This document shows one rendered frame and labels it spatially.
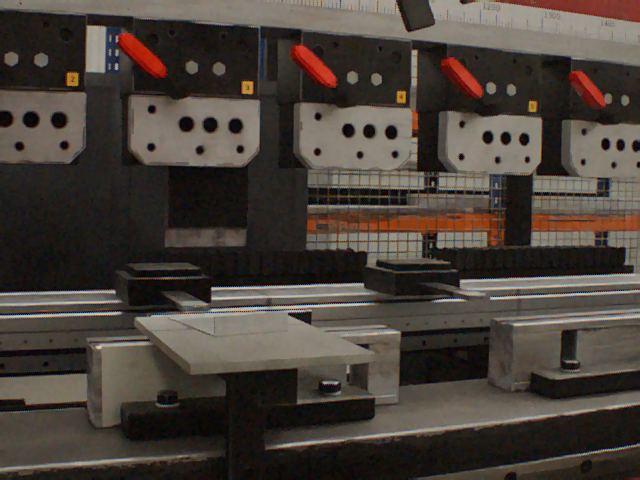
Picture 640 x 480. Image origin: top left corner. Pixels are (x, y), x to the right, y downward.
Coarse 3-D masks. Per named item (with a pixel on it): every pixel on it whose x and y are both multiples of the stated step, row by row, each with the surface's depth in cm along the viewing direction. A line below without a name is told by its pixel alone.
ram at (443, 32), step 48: (0, 0) 90; (48, 0) 92; (96, 0) 94; (144, 0) 96; (192, 0) 98; (240, 0) 100; (528, 0) 115; (576, 0) 118; (624, 0) 121; (528, 48) 116; (576, 48) 119; (624, 48) 122
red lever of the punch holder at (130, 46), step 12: (120, 36) 91; (132, 36) 92; (120, 48) 92; (132, 48) 92; (144, 48) 92; (132, 60) 93; (144, 60) 92; (156, 60) 93; (156, 72) 93; (168, 84) 94; (180, 84) 93; (180, 96) 94
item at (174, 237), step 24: (168, 168) 101; (192, 168) 102; (216, 168) 103; (240, 168) 105; (168, 192) 101; (192, 192) 102; (216, 192) 104; (240, 192) 105; (168, 216) 102; (192, 216) 103; (216, 216) 104; (240, 216) 105; (168, 240) 103; (192, 240) 104; (216, 240) 105; (240, 240) 106
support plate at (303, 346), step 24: (168, 336) 89; (192, 336) 89; (240, 336) 90; (264, 336) 90; (288, 336) 90; (312, 336) 91; (336, 336) 91; (192, 360) 77; (216, 360) 78; (240, 360) 78; (264, 360) 79; (288, 360) 79; (312, 360) 80; (336, 360) 81; (360, 360) 82
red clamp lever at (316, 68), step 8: (296, 48) 99; (304, 48) 99; (296, 56) 99; (304, 56) 99; (312, 56) 99; (304, 64) 99; (312, 64) 100; (320, 64) 100; (312, 72) 100; (320, 72) 100; (328, 72) 100; (320, 80) 100; (328, 80) 100; (336, 80) 101; (328, 88) 101; (336, 88) 101; (336, 96) 102; (344, 96) 101; (352, 96) 101; (336, 104) 103; (344, 104) 102; (352, 104) 101
